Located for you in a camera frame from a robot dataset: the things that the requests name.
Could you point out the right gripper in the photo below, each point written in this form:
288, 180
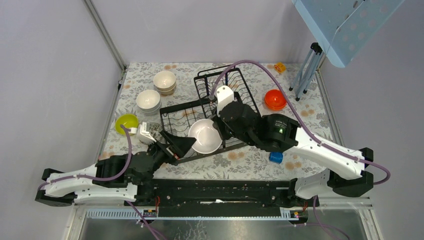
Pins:
222, 119

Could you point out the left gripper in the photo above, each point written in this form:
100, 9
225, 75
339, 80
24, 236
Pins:
179, 147

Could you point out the white bowl top tier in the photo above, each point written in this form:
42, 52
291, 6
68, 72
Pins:
208, 139

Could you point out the orange bowl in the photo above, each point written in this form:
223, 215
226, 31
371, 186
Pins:
275, 105
274, 95

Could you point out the white ribbed bowl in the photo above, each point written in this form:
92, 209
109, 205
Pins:
148, 99
151, 111

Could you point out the lime green bowl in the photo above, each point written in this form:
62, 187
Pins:
129, 121

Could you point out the beige bowl top tier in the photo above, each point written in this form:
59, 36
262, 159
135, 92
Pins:
164, 80

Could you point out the cream floral bowl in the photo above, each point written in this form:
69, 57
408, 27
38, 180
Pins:
167, 91

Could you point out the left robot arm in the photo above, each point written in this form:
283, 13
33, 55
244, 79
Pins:
127, 177

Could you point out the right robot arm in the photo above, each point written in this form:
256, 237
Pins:
344, 172

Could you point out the blue toy truck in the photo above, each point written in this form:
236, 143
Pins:
276, 157

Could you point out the floral table mat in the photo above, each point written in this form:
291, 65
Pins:
244, 163

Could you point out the orange toy block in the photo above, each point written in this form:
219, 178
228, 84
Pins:
279, 67

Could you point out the light blue folding stool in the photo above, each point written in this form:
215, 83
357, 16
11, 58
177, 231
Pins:
343, 27

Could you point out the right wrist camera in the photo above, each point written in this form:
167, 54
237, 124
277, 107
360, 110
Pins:
223, 96

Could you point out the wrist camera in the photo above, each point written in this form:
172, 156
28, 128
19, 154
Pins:
143, 133
223, 96

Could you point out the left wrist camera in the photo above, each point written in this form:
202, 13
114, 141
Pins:
143, 133

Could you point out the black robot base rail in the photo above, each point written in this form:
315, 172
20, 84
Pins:
219, 198

